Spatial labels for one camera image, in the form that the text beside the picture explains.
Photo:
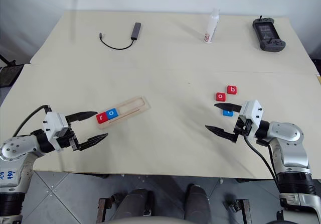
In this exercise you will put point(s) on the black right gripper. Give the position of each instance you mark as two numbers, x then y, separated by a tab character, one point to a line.
244	127

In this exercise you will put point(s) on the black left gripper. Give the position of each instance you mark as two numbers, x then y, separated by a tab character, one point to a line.
66	141

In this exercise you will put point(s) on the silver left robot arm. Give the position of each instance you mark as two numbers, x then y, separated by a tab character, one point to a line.
15	147

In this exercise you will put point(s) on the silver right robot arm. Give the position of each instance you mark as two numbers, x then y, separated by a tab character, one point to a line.
288	136

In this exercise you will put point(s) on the red letter tile r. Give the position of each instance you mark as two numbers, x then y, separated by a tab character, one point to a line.
102	118

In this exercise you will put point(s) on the red letter tile o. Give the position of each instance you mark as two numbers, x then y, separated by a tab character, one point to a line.
220	96

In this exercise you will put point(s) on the blue letter tile o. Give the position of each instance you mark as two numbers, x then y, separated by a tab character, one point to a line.
111	114

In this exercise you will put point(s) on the red letter tile b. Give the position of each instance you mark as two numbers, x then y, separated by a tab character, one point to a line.
232	90

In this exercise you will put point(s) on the wooden letter tray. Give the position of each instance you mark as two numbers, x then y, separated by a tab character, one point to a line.
133	107

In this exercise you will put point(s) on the dark rounded shape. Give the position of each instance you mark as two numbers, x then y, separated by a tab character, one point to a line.
136	204
196	201

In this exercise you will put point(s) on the white plastic bottle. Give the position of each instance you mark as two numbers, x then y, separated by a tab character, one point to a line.
210	25

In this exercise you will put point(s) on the black handheld game controller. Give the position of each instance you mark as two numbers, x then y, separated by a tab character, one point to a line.
268	34

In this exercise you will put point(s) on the black stand with mesh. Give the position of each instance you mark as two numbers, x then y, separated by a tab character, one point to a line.
8	74

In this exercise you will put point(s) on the grey usb hub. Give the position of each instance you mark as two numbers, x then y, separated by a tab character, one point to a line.
136	31

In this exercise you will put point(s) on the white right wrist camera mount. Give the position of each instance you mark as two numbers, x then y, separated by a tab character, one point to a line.
252	113

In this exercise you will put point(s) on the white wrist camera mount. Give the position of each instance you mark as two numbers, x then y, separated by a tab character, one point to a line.
54	123
252	113

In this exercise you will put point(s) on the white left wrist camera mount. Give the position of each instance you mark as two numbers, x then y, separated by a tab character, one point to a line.
54	123

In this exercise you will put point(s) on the rusty metal frame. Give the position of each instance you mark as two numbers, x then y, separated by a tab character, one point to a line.
240	210
106	209

